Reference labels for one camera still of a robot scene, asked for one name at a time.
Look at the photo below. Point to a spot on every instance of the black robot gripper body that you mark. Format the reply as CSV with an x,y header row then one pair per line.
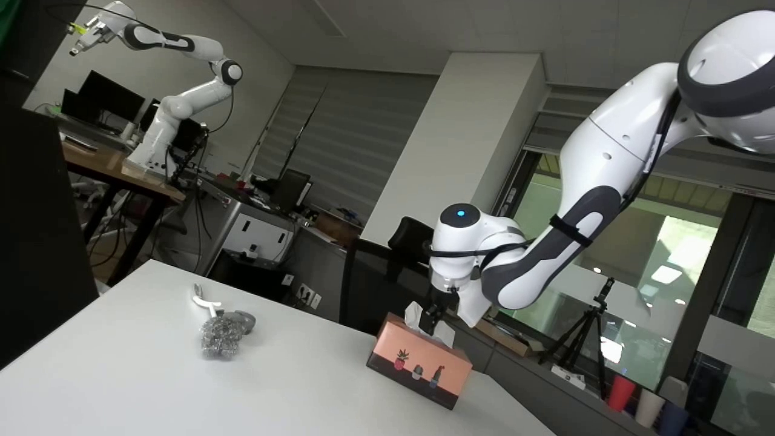
x,y
440,304

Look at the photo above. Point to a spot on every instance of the pink tissue box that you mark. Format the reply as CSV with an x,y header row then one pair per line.
x,y
419,363

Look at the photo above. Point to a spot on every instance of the black partition panel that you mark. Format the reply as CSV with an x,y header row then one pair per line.
x,y
45,272

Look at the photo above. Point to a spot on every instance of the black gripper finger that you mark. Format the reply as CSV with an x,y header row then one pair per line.
x,y
428,324

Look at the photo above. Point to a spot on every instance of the wooden desk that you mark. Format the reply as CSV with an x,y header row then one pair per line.
x,y
117,172

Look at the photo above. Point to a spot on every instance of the white tissue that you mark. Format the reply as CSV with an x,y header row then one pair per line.
x,y
413,315

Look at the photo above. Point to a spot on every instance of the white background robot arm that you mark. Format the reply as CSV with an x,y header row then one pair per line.
x,y
117,20

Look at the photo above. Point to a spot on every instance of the black camera tripod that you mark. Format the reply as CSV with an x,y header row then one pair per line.
x,y
567,350

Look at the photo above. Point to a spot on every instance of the red cup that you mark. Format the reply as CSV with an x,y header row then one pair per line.
x,y
622,393

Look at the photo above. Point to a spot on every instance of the black computer monitor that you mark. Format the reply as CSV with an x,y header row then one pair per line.
x,y
103,102

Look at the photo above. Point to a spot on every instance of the grey steel scrubber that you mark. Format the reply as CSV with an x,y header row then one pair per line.
x,y
224,330

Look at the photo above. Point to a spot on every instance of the white main robot arm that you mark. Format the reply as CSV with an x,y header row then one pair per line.
x,y
720,91

